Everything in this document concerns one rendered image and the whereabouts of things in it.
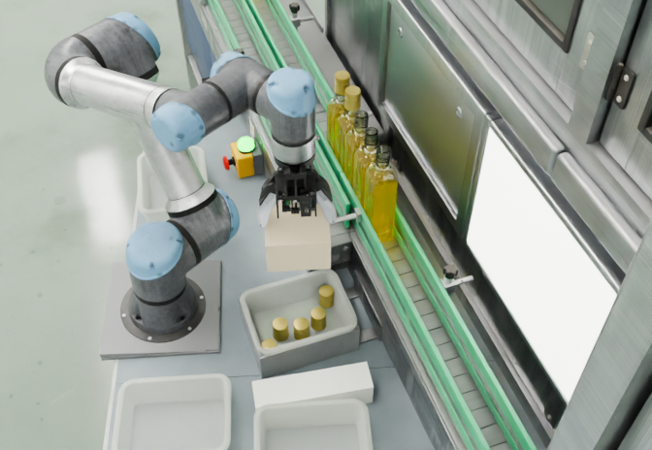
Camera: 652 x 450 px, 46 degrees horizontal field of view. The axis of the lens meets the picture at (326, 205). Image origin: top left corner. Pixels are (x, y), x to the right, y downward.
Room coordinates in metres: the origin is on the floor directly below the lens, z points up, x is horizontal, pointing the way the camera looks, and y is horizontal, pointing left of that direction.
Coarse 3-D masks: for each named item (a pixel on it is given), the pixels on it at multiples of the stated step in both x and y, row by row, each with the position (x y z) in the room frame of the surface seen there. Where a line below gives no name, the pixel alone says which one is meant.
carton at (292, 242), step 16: (320, 208) 1.01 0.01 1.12; (272, 224) 0.97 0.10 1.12; (288, 224) 0.97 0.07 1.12; (304, 224) 0.97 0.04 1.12; (320, 224) 0.97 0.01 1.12; (272, 240) 0.93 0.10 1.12; (288, 240) 0.93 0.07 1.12; (304, 240) 0.93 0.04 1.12; (320, 240) 0.93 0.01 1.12; (272, 256) 0.92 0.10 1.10; (288, 256) 0.92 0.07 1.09; (304, 256) 0.92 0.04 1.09; (320, 256) 0.92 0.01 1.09
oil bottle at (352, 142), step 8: (352, 136) 1.26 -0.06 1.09; (360, 136) 1.25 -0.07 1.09; (344, 144) 1.28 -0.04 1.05; (352, 144) 1.24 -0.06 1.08; (360, 144) 1.24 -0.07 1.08; (344, 152) 1.27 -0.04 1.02; (352, 152) 1.23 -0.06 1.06; (344, 160) 1.27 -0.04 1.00; (352, 160) 1.23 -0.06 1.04; (344, 168) 1.27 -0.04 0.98; (352, 168) 1.23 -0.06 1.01; (352, 176) 1.23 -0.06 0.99; (352, 184) 1.23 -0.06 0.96
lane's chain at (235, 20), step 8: (224, 0) 2.13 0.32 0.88; (232, 0) 2.13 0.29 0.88; (224, 8) 2.08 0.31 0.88; (232, 8) 2.08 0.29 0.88; (232, 16) 2.04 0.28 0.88; (240, 16) 2.04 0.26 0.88; (232, 24) 1.99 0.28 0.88; (240, 24) 1.99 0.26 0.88; (240, 32) 1.95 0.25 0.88; (240, 40) 1.91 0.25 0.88; (248, 40) 1.91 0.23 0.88; (248, 48) 1.87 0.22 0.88; (256, 56) 1.83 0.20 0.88; (312, 168) 1.37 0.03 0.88; (336, 216) 1.21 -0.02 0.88; (336, 224) 1.19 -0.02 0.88; (336, 232) 1.16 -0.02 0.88; (344, 232) 1.16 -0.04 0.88
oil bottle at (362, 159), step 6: (360, 150) 1.21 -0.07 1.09; (354, 156) 1.22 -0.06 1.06; (360, 156) 1.20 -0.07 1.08; (366, 156) 1.19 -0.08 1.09; (372, 156) 1.19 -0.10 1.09; (354, 162) 1.22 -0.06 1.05; (360, 162) 1.19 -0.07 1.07; (366, 162) 1.18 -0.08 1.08; (372, 162) 1.18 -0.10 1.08; (354, 168) 1.22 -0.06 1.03; (360, 168) 1.19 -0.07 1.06; (366, 168) 1.18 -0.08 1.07; (354, 174) 1.22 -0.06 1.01; (360, 174) 1.19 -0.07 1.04; (354, 180) 1.22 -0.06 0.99; (360, 180) 1.19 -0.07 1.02; (354, 186) 1.21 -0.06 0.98; (360, 186) 1.18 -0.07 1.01; (354, 192) 1.21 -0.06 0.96; (360, 192) 1.18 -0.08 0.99; (360, 198) 1.18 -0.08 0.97
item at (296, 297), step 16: (320, 272) 1.08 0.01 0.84; (256, 288) 1.03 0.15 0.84; (272, 288) 1.04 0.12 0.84; (288, 288) 1.05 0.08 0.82; (304, 288) 1.06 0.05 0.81; (336, 288) 1.04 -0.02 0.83; (256, 304) 1.02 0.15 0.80; (272, 304) 1.03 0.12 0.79; (288, 304) 1.04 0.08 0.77; (304, 304) 1.05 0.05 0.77; (336, 304) 1.03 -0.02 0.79; (256, 320) 1.00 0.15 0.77; (272, 320) 1.00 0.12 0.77; (288, 320) 1.00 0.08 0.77; (336, 320) 1.00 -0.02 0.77; (352, 320) 0.95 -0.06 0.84; (256, 336) 0.91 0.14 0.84; (272, 336) 0.96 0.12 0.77; (320, 336) 0.91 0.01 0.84; (272, 352) 0.87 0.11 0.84
